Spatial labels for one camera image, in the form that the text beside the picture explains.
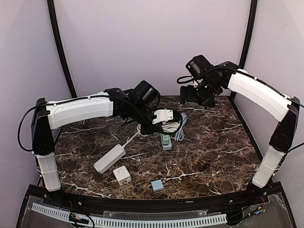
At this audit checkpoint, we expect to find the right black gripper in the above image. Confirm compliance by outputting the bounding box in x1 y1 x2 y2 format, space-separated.
181 78 220 107

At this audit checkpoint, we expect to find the white power strip cable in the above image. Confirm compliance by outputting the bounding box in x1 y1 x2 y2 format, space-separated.
123 118 182 145

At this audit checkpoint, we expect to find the green plug adapter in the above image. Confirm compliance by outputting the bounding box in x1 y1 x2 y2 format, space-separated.
161 134 170 146

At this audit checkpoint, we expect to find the blue-grey power strip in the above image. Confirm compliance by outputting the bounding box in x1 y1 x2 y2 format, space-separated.
161 134 172 151

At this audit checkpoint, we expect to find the blue-grey power strip cable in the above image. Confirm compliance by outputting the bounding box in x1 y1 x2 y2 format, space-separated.
174 113 188 143

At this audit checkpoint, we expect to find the white power strip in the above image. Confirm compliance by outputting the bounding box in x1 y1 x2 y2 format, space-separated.
94 144 126 174

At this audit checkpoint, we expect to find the white cube socket adapter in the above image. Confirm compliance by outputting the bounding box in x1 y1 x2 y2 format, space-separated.
113 166 132 186

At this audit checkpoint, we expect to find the blue plug adapter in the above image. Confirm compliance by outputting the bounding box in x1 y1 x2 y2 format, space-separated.
151 180 164 192

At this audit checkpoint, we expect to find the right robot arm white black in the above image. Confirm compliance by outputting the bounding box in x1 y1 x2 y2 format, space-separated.
185 56 301 189

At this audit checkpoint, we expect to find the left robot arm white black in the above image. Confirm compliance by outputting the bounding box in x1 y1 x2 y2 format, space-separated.
29 87 173 207

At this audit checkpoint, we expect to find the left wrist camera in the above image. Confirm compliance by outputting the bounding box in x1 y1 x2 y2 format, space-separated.
129 80 160 106

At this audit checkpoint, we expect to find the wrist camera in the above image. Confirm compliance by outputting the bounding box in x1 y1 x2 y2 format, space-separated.
129 80 160 106
185 55 211 77

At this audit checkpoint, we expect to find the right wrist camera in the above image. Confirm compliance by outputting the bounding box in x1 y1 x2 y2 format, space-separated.
185 55 211 77

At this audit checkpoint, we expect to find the right black frame post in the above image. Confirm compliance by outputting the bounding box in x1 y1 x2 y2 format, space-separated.
229 0 258 98

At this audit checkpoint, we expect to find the black frame post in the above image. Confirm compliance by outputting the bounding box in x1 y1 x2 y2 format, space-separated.
229 0 258 98
47 0 77 98

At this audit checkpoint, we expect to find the left black frame post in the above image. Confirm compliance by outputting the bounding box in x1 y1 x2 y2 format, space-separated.
47 0 77 98

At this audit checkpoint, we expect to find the black front frame rail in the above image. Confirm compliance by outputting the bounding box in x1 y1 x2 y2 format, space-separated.
28 184 271 214

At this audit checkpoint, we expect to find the white slotted cable duct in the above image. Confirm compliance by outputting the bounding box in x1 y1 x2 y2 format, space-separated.
31 203 227 228

